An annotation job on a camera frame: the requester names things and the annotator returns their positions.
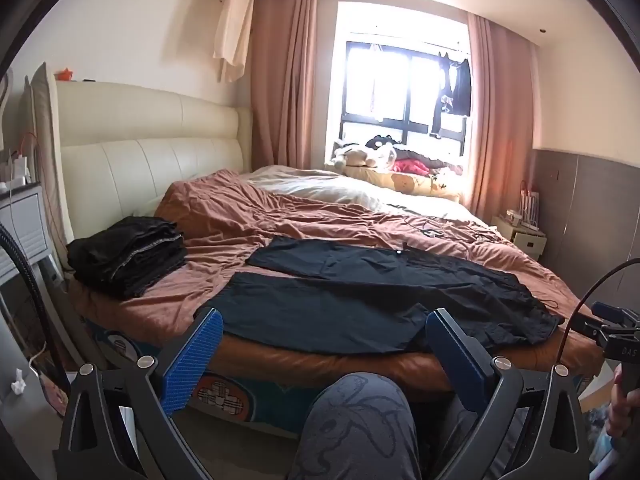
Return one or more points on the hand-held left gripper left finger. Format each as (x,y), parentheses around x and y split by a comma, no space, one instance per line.
(192,360)

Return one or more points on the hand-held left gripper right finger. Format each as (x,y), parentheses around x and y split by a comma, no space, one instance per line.
(455,355)

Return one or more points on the black pants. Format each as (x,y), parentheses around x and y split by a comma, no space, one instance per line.
(350,290)

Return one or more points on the person's right hand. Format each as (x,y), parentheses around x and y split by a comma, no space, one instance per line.
(621,416)

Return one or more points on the stack of folded black clothes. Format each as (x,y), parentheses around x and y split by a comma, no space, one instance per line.
(125,260)

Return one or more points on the cream bedside table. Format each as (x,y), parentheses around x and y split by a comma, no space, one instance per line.
(520,240)

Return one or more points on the brown blanket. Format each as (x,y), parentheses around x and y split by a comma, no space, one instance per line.
(225,220)

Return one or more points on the white slatted rack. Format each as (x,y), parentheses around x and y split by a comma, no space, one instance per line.
(531,207)

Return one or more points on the crumpled white tissue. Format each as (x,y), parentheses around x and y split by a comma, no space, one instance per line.
(18,382)

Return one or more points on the red cloth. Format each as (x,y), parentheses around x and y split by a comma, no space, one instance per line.
(412,166)

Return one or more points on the cream padded headboard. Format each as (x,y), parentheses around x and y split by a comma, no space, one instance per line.
(150,160)

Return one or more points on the white duvet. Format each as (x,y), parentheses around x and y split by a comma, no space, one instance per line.
(325,187)

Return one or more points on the grey bedside cabinet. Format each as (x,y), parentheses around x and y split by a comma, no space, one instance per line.
(22,230)

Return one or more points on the black white plush toy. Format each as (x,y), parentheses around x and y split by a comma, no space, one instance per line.
(382,147)

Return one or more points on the pink curtain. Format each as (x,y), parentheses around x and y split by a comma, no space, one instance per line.
(500,110)
(280,85)

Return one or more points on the white charger plug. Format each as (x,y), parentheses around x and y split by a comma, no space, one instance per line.
(17,170)

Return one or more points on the hanging black clothes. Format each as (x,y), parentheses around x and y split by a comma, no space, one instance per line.
(460,85)

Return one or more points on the beige padded board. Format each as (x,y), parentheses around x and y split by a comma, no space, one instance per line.
(42,135)

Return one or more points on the orange toy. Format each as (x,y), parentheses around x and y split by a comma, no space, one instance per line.
(65,75)

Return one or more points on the hanging cream cloth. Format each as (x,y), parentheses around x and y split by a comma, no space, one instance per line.
(232,25)

